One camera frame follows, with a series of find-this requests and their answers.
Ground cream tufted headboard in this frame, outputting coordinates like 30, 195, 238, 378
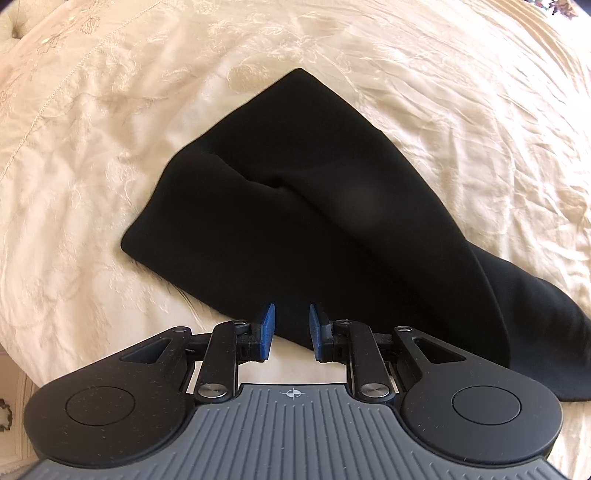
0, 4, 44, 56

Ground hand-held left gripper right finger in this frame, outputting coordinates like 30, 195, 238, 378
308, 302, 466, 401

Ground black pants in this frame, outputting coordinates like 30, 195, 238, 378
121, 68, 591, 402

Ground cream embroidered bedspread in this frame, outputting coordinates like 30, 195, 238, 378
0, 0, 591, 480

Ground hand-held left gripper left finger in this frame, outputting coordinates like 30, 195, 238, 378
119, 302, 277, 401

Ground cream cabinet with ornate handle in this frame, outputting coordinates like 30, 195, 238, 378
0, 355, 35, 467

